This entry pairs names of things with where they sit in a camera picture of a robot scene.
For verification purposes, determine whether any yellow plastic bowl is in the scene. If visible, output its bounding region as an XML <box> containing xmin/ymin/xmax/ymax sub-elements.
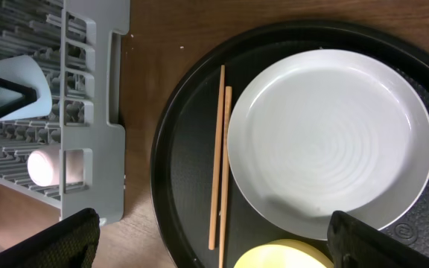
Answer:
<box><xmin>234</xmin><ymin>239</ymin><xmax>334</xmax><ymax>268</ymax></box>

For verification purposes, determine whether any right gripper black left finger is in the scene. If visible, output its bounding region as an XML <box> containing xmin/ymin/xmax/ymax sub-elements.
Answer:
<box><xmin>0</xmin><ymin>208</ymin><xmax>100</xmax><ymax>268</ymax></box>

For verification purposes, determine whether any light blue plastic cup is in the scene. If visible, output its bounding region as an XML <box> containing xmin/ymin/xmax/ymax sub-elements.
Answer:
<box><xmin>0</xmin><ymin>55</ymin><xmax>52</xmax><ymax>121</ymax></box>

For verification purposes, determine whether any grey dishwasher rack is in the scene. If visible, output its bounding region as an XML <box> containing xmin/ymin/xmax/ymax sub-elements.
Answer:
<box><xmin>0</xmin><ymin>0</ymin><xmax>130</xmax><ymax>225</ymax></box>

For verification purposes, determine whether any wooden chopstick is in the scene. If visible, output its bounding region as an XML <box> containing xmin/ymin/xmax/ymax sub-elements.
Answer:
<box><xmin>218</xmin><ymin>86</ymin><xmax>232</xmax><ymax>268</ymax></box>
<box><xmin>209</xmin><ymin>65</ymin><xmax>226</xmax><ymax>250</ymax></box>

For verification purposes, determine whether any pink plastic cup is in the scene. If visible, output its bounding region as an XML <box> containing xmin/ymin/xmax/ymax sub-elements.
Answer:
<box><xmin>27</xmin><ymin>144</ymin><xmax>83</xmax><ymax>187</ymax></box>

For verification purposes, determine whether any grey round plate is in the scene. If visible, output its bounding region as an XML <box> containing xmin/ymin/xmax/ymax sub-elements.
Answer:
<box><xmin>227</xmin><ymin>49</ymin><xmax>429</xmax><ymax>240</ymax></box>

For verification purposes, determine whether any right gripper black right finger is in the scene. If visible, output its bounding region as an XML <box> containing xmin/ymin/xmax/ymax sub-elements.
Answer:
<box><xmin>327</xmin><ymin>211</ymin><xmax>429</xmax><ymax>268</ymax></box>

